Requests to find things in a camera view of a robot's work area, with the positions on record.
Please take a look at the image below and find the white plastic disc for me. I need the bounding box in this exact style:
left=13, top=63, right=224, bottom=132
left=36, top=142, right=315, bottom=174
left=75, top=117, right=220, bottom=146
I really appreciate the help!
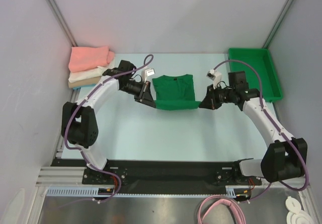
left=285, top=196, right=302, bottom=214

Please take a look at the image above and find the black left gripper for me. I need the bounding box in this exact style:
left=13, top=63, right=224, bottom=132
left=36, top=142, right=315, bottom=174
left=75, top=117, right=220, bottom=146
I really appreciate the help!
left=120, top=80, right=155, bottom=108

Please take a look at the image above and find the white plastic ring part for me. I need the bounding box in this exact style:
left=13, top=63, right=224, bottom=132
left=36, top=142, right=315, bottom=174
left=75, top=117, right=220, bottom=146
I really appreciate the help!
left=286, top=210, right=314, bottom=224

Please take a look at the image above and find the green plastic tray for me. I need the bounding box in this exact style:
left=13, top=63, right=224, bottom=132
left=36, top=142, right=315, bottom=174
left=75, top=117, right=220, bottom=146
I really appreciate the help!
left=228, top=48, right=283, bottom=103

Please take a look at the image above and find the right aluminium frame post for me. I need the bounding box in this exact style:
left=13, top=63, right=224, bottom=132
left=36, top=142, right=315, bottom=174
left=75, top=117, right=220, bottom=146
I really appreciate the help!
left=262, top=0, right=296, bottom=49

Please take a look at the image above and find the pink coiled cable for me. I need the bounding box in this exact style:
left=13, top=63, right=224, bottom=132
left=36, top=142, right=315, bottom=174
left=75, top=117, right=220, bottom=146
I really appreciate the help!
left=197, top=195, right=247, bottom=224

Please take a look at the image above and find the left aluminium frame post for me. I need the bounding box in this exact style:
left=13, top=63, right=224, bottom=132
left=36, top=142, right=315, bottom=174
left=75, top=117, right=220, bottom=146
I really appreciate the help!
left=46, top=0, right=77, bottom=47

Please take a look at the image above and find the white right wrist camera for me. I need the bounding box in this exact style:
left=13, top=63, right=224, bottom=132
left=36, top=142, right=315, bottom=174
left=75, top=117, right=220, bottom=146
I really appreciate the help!
left=206, top=69, right=222, bottom=89

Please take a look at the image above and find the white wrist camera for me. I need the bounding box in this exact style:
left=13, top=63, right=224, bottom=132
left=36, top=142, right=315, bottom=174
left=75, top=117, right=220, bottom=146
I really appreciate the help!
left=142, top=68, right=155, bottom=82
left=206, top=69, right=222, bottom=89

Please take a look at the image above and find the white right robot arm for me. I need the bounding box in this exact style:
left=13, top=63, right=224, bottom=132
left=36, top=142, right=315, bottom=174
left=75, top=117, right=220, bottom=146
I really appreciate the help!
left=199, top=69, right=307, bottom=184

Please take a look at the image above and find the green t shirt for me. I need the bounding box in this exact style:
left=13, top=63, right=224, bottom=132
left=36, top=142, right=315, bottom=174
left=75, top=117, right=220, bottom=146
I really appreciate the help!
left=152, top=74, right=200, bottom=111

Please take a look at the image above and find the pink folded t shirt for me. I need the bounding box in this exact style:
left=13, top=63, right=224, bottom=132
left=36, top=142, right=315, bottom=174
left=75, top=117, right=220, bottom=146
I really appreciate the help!
left=68, top=46, right=115, bottom=72

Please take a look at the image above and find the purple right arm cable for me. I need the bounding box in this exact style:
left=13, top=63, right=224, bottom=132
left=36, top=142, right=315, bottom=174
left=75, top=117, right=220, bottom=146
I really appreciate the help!
left=213, top=59, right=310, bottom=202

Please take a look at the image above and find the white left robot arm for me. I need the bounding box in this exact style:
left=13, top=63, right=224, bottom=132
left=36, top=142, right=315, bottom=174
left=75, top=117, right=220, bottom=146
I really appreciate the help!
left=61, top=55, right=215, bottom=184

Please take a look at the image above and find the tan folded t shirt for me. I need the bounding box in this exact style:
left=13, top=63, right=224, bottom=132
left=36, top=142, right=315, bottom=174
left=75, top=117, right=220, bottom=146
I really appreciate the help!
left=68, top=77, right=101, bottom=89

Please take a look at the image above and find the white slotted cable duct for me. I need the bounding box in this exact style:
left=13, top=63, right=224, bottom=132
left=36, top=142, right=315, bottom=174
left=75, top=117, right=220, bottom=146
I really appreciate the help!
left=46, top=184, right=250, bottom=198

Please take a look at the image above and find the white folded t shirt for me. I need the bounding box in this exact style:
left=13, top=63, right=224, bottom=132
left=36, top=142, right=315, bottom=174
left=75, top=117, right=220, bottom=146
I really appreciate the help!
left=68, top=59, right=115, bottom=83

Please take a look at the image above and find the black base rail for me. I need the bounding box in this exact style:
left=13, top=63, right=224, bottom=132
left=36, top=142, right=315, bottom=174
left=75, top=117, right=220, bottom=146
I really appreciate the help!
left=51, top=159, right=262, bottom=195

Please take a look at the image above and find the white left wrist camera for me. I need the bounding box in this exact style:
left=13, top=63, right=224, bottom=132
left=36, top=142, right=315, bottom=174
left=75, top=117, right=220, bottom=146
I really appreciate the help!
left=142, top=68, right=155, bottom=82

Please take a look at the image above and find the aluminium extrusion rail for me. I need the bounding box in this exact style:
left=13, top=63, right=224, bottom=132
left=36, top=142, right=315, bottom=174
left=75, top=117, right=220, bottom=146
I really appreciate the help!
left=35, top=166, right=310, bottom=187

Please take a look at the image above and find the aluminium frame post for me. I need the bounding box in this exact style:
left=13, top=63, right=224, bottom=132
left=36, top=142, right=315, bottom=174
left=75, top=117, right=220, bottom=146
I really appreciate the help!
left=46, top=0, right=77, bottom=47
left=262, top=0, right=296, bottom=49

